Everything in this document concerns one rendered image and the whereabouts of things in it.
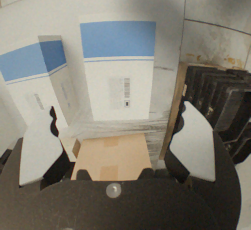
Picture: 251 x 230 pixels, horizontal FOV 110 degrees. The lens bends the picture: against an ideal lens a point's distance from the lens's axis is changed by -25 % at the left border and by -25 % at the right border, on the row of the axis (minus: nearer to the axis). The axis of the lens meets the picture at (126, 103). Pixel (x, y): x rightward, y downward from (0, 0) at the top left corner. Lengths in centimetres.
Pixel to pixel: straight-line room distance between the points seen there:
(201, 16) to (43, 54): 115
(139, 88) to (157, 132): 24
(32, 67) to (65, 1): 16
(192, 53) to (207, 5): 43
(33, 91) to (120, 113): 19
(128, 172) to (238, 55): 147
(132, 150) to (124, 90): 21
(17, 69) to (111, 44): 19
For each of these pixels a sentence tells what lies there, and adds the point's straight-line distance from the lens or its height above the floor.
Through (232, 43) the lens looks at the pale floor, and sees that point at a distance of 146.
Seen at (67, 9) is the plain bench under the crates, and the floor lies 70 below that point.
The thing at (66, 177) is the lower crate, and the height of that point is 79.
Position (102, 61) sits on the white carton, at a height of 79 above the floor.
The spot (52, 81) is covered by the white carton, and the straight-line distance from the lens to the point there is 26.
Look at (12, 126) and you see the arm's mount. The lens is 56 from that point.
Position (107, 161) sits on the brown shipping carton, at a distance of 36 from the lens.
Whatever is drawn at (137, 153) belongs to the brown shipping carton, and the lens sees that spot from 36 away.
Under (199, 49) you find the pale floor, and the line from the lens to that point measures 121.
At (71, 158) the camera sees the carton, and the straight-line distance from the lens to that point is 46.
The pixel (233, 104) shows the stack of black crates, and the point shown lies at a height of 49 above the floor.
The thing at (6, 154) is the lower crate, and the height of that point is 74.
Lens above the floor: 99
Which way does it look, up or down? 60 degrees down
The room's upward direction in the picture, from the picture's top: 175 degrees clockwise
